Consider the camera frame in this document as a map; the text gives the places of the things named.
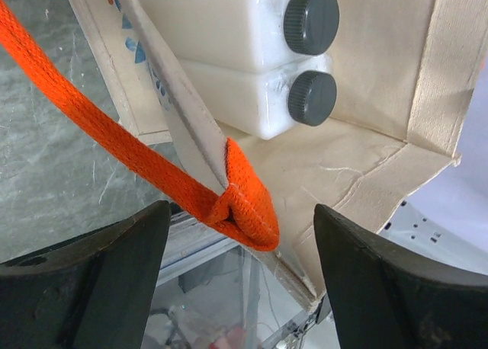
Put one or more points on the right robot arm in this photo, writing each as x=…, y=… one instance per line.
x=413, y=230

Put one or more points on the beige canvas tote bag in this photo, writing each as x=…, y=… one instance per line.
x=405, y=69

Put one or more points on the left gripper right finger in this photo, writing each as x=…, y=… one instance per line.
x=385, y=296

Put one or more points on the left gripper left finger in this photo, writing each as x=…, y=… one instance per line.
x=91, y=291

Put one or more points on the white bottle grey cap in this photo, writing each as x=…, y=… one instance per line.
x=246, y=35
x=268, y=104

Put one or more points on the aluminium mounting rail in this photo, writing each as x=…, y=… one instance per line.
x=190, y=244

